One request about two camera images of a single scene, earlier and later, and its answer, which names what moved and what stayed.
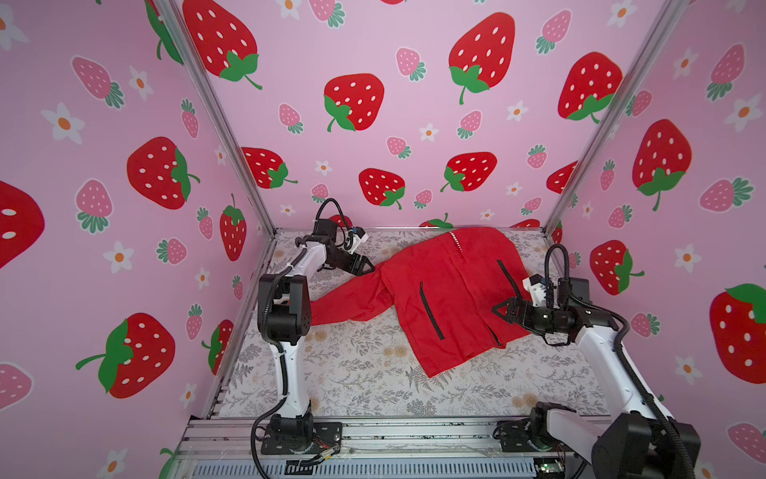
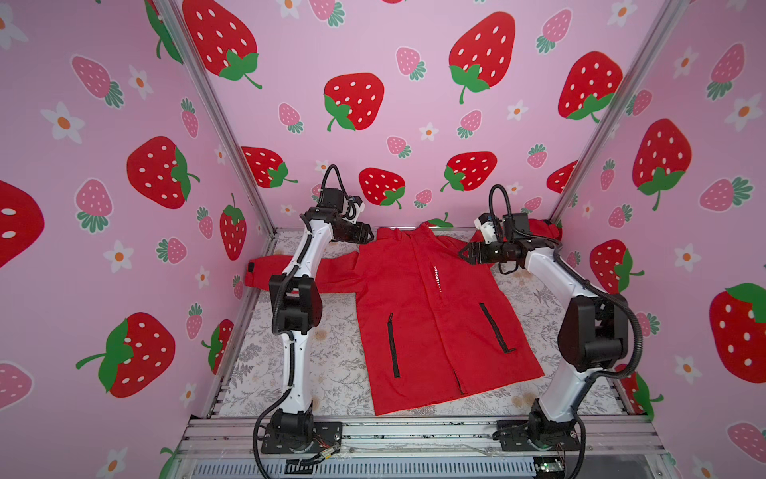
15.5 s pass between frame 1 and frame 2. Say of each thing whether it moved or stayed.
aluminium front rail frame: stayed
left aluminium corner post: stayed
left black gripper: moved
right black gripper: moved
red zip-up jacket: moved
